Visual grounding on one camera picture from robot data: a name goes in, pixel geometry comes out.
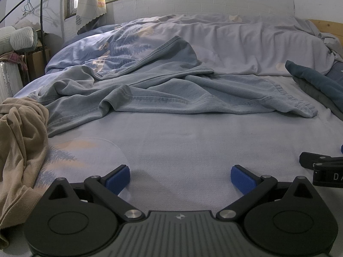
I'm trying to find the wire clothes hangers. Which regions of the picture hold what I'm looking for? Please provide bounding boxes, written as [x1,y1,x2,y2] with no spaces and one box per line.
[22,0,36,16]

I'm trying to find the light blue shirt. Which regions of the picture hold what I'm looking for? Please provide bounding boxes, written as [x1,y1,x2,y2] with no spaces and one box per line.
[28,35,318,137]

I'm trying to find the brown cardboard box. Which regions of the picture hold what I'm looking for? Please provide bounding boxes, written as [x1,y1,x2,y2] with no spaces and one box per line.
[27,48,53,79]

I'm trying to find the white and green backrest pillow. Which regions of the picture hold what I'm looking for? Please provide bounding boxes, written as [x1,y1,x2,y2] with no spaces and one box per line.
[0,26,38,55]

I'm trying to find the wooden headboard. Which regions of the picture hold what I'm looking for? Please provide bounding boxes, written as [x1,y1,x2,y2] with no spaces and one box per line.
[308,19,343,45]

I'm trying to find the blue printed duvet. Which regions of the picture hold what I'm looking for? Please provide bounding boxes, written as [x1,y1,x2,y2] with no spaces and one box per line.
[45,13,343,77]

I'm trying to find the beige shirt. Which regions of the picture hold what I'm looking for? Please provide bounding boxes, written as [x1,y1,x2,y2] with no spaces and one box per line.
[0,97,49,247]

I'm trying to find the white suitcase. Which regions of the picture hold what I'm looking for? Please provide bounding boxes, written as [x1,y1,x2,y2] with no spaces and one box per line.
[0,61,23,105]

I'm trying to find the patterned beige curtain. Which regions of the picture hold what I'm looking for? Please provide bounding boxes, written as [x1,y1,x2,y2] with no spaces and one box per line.
[76,0,108,26]

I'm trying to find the black metal clothes rack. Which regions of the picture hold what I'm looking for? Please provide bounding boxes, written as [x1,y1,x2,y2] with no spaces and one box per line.
[0,0,51,57]

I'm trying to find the pink plaid cloth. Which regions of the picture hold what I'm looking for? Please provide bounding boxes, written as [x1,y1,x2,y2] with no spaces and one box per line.
[0,52,29,71]

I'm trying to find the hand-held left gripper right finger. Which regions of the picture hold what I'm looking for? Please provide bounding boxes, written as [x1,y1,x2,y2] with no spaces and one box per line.
[214,164,319,221]

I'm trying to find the grey folded garment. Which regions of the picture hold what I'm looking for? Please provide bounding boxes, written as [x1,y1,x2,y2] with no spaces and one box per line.
[292,76,343,120]

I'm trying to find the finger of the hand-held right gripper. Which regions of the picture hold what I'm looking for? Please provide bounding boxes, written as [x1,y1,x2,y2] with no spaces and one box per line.
[299,152,343,170]

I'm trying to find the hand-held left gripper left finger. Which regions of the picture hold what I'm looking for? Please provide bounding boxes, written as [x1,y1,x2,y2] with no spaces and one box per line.
[44,164,145,221]

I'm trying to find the dark blue paw print pillow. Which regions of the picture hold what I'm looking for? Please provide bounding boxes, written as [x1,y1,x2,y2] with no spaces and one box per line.
[328,61,343,82]

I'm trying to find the dark teal folded garment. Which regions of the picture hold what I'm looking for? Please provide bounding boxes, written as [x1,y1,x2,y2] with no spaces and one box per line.
[285,60,343,101]

